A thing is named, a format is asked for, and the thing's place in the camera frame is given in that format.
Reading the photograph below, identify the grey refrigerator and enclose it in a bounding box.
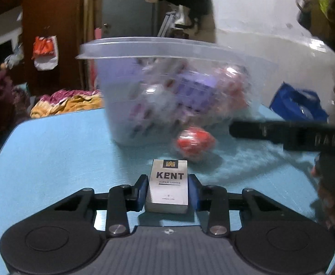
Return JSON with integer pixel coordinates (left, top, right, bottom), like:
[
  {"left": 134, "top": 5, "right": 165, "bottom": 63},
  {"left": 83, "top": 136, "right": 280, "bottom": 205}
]
[{"left": 101, "top": 0, "right": 157, "bottom": 39}]

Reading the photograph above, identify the red wrapped bundle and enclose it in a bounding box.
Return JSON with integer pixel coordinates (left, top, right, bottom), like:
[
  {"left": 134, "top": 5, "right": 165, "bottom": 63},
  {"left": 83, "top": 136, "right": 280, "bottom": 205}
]
[{"left": 175, "top": 125, "right": 216, "bottom": 163}]

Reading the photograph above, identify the patterned pink cloth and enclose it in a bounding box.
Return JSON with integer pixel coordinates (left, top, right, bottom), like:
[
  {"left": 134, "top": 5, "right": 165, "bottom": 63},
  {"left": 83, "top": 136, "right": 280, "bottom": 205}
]
[{"left": 30, "top": 88, "right": 105, "bottom": 119}]

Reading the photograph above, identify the blue fabric bag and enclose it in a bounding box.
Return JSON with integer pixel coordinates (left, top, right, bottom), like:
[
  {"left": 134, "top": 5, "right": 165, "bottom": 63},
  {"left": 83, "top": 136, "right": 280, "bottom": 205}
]
[{"left": 269, "top": 82, "right": 329, "bottom": 122}]

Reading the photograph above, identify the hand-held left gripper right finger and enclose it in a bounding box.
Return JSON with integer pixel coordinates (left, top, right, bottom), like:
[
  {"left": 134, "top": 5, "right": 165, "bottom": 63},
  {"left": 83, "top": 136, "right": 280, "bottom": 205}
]
[{"left": 188, "top": 173, "right": 283, "bottom": 237}]

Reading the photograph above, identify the person's right hand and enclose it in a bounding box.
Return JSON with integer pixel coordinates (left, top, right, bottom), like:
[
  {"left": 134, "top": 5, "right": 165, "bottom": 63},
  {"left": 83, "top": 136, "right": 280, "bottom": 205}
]
[{"left": 310, "top": 156, "right": 335, "bottom": 231}]

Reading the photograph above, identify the orange white plastic bag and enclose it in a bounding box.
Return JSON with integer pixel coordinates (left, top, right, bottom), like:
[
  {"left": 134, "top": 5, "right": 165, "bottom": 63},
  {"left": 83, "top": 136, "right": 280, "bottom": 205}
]
[{"left": 31, "top": 34, "right": 59, "bottom": 72}]

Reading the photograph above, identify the brown hanging bag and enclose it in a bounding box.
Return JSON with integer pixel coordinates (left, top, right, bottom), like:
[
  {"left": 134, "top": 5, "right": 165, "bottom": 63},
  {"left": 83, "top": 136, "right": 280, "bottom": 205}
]
[{"left": 296, "top": 0, "right": 335, "bottom": 73}]

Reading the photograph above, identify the brown wooden wardrobe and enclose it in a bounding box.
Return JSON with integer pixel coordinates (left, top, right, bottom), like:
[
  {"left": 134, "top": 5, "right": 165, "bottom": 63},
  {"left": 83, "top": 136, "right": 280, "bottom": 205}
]
[{"left": 0, "top": 0, "right": 100, "bottom": 98}]

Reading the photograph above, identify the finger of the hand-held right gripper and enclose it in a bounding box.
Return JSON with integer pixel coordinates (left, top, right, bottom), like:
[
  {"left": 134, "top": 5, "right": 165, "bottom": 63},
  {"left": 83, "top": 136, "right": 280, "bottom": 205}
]
[{"left": 229, "top": 120, "right": 335, "bottom": 152}]

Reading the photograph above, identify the white crumpled plastic bag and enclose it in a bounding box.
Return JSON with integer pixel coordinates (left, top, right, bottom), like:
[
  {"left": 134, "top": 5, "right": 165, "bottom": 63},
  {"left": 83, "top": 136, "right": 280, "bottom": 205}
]
[{"left": 3, "top": 44, "right": 25, "bottom": 70}]

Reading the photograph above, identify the white grey cigarette pack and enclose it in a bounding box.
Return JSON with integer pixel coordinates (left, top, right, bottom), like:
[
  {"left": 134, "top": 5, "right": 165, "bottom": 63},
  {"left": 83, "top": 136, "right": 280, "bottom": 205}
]
[{"left": 144, "top": 159, "right": 190, "bottom": 215}]

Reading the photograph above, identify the white plastic lattice basket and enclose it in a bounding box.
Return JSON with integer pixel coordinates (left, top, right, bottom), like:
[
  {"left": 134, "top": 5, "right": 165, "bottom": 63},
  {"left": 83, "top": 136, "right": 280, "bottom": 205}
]
[{"left": 76, "top": 36, "right": 280, "bottom": 147}]

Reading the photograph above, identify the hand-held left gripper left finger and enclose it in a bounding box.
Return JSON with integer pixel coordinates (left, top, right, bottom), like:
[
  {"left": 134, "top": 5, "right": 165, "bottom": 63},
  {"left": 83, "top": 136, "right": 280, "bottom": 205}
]
[{"left": 53, "top": 173, "right": 150, "bottom": 237}]

